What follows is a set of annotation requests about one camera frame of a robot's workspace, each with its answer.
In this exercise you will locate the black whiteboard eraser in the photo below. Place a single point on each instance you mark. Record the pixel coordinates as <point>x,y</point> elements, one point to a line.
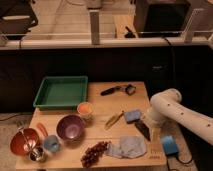
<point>143,129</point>

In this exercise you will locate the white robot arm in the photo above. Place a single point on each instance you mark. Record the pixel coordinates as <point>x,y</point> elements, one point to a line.
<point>167,105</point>

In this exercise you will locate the purple bowl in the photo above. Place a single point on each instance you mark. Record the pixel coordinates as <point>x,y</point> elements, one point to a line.
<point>70,127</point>

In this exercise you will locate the red bowl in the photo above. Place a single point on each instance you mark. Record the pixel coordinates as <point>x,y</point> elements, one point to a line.
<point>18,145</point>

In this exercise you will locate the orange cup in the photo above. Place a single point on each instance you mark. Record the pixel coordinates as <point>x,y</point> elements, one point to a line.
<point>85,110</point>

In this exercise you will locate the green plastic tray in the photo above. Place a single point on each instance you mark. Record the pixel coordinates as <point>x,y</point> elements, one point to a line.
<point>61,92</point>

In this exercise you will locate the light blue cloth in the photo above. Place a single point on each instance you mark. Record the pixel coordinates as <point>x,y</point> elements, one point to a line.
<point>129,147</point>

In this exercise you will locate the bunch of dark grapes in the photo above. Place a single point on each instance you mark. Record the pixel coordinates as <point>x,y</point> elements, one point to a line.
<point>93,154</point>

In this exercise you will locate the orange carrot toy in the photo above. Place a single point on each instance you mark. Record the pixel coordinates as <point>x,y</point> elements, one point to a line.
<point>42,128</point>

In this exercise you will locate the blue mug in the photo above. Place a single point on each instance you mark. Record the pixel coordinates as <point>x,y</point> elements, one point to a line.
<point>51,143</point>

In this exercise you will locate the black cabinet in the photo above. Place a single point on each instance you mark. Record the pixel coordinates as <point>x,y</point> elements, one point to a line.
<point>160,15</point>

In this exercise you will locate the blue box on floor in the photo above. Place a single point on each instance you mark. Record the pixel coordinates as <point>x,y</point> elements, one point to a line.
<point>169,145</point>

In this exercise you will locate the metal spoon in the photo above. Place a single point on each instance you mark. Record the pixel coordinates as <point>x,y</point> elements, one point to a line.
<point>21,130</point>

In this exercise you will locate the small metal cup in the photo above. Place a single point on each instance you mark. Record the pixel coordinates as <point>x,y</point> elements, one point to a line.
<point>37,154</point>

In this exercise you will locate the black chair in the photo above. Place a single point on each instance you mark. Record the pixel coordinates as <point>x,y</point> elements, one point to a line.
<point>17,16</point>

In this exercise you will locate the black handled brush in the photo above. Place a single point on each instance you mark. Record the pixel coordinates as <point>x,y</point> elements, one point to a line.
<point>128,89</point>

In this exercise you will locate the black object on rail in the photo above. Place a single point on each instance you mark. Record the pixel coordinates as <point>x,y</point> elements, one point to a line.
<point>129,33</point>

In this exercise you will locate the grey vertical post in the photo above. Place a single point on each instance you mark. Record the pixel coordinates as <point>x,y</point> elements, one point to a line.
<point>94,22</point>

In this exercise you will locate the grey slanted post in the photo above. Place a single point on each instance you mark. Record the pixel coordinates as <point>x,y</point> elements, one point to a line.
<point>192,24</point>

